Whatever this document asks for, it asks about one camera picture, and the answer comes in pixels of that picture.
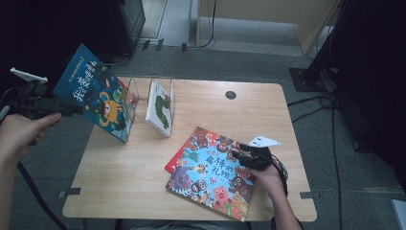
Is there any white caterpillar picture book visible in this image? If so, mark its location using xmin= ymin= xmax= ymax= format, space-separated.
xmin=145 ymin=80 xmax=175 ymax=138

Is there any light wooden cabinet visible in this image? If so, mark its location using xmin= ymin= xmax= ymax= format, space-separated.
xmin=195 ymin=0 xmax=343 ymax=56

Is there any black metal stand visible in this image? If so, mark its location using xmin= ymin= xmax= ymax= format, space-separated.
xmin=288 ymin=0 xmax=355 ymax=94

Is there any black hanging cable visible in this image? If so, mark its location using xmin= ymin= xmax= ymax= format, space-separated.
xmin=188 ymin=0 xmax=218 ymax=50

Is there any person's right hand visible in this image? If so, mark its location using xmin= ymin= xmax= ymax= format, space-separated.
xmin=247 ymin=160 xmax=287 ymax=199

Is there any dark blue monster picture book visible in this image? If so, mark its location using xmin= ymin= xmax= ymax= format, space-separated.
xmin=52 ymin=43 xmax=137 ymax=144

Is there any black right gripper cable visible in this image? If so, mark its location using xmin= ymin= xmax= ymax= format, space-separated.
xmin=270 ymin=153 xmax=290 ymax=197

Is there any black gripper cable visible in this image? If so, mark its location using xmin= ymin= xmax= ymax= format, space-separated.
xmin=270 ymin=153 xmax=290 ymax=197
xmin=17 ymin=161 xmax=69 ymax=230

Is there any white box corner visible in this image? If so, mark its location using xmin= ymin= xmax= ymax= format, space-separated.
xmin=391 ymin=198 xmax=406 ymax=230

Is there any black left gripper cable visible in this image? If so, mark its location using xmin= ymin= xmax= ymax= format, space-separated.
xmin=17 ymin=161 xmax=69 ymax=230

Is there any person's left hand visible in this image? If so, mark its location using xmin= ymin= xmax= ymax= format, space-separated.
xmin=0 ymin=111 xmax=62 ymax=161

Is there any clear acrylic book rack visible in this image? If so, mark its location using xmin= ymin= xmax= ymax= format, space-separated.
xmin=123 ymin=75 xmax=176 ymax=138

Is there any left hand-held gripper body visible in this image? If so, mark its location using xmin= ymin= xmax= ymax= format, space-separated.
xmin=9 ymin=66 xmax=76 ymax=122

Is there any black cabinet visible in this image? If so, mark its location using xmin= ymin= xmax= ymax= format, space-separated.
xmin=108 ymin=0 xmax=147 ymax=57

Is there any light blue animal picture book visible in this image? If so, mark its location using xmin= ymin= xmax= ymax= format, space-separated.
xmin=165 ymin=126 xmax=258 ymax=222

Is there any black floor cable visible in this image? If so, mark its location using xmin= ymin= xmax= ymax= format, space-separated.
xmin=330 ymin=103 xmax=343 ymax=230
xmin=286 ymin=91 xmax=336 ymax=125

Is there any black curtain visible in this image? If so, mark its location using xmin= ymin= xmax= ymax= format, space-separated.
xmin=331 ymin=0 xmax=406 ymax=183
xmin=0 ymin=0 xmax=113 ymax=97

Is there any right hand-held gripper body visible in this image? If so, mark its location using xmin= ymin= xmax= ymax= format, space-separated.
xmin=241 ymin=134 xmax=282 ymax=172

